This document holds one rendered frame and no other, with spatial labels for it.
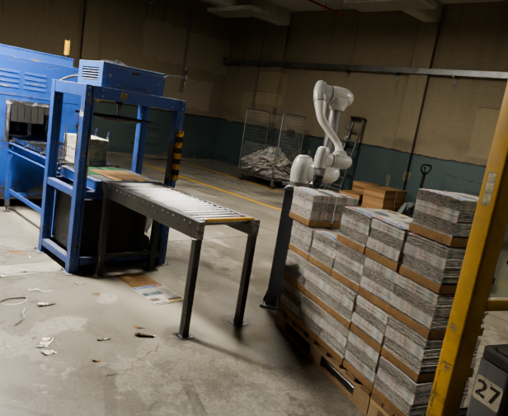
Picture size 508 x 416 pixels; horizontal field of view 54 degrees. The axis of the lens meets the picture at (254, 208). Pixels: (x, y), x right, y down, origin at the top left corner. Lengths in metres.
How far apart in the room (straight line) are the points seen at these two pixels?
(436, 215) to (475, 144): 7.56
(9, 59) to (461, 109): 7.63
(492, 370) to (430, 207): 0.83
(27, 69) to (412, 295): 5.06
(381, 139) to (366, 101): 0.93
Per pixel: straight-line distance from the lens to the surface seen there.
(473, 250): 2.12
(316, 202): 3.41
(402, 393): 2.76
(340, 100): 3.97
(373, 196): 9.71
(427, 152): 10.42
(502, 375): 2.13
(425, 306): 2.58
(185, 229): 3.28
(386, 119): 10.95
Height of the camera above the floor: 1.50
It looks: 10 degrees down
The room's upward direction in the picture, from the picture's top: 9 degrees clockwise
